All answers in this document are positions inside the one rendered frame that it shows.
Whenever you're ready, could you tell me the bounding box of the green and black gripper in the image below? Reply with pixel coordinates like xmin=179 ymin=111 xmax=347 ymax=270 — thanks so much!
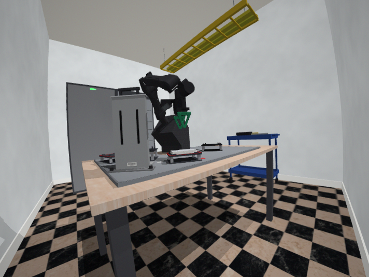
xmin=173 ymin=98 xmax=191 ymax=129

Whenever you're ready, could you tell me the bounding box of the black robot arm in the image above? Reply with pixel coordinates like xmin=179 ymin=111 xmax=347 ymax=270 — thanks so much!
xmin=139 ymin=72 xmax=195 ymax=132

